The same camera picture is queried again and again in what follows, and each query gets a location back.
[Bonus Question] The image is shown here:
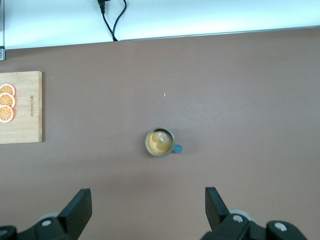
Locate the toy orange slice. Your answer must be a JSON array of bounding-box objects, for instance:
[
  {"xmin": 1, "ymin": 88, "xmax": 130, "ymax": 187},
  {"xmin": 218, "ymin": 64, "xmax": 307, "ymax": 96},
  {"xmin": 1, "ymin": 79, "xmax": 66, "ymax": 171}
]
[
  {"xmin": 0, "ymin": 92, "xmax": 16, "ymax": 108},
  {"xmin": 0, "ymin": 104, "xmax": 15, "ymax": 124},
  {"xmin": 0, "ymin": 83, "xmax": 16, "ymax": 98}
]

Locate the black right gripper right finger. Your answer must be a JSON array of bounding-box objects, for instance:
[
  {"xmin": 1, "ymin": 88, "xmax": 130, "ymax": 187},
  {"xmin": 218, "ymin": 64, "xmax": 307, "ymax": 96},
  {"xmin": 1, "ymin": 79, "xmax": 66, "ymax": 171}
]
[{"xmin": 201, "ymin": 186, "xmax": 308, "ymax": 240}]

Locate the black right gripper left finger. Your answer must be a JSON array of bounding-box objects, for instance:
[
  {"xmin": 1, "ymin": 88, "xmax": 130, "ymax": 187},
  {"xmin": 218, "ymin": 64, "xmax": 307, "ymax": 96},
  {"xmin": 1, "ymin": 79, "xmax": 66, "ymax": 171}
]
[{"xmin": 0, "ymin": 188, "xmax": 93, "ymax": 240}]

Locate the black cable with plug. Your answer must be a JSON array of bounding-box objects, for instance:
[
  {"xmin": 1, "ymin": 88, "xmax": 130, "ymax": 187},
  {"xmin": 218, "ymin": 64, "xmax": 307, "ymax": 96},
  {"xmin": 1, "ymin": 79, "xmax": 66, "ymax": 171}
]
[{"xmin": 96, "ymin": 0, "xmax": 128, "ymax": 42}]

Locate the dark teal ceramic mug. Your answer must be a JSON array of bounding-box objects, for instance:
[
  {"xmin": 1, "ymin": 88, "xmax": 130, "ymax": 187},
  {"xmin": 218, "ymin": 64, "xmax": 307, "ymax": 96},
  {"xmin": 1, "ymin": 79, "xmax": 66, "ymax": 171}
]
[{"xmin": 144, "ymin": 127, "xmax": 184, "ymax": 158}]

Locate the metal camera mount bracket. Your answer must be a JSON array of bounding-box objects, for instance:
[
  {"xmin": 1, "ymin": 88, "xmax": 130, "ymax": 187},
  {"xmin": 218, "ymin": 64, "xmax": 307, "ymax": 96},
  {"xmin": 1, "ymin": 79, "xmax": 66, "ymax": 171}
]
[{"xmin": 0, "ymin": 0, "xmax": 6, "ymax": 61}]

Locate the bamboo cutting board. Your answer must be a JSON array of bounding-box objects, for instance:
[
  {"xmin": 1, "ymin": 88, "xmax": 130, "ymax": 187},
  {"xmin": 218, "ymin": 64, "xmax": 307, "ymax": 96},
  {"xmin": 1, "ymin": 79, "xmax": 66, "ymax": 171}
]
[{"xmin": 0, "ymin": 70, "xmax": 44, "ymax": 145}]

